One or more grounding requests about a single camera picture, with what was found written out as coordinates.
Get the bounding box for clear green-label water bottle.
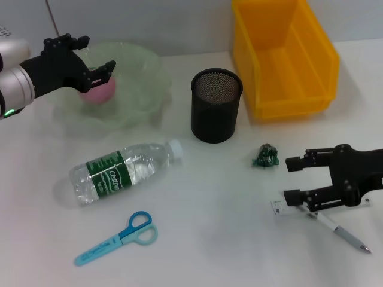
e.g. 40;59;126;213
68;139;183;206

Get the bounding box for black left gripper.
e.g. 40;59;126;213
20;33;117;98

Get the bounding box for pink toy peach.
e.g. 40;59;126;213
78;76;117;105

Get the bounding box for clear plastic ruler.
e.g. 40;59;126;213
270;196;373;218

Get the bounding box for blue scissors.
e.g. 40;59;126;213
74;211;159;267

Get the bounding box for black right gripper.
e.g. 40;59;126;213
282;143;383;214

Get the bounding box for white and grey pen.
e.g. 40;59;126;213
304;209;372;254

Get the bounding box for black mesh pen holder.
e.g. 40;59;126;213
190;68;244;144

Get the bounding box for yellow plastic bin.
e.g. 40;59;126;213
232;0;341;120

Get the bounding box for translucent green fruit plate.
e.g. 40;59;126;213
44;41;174;133

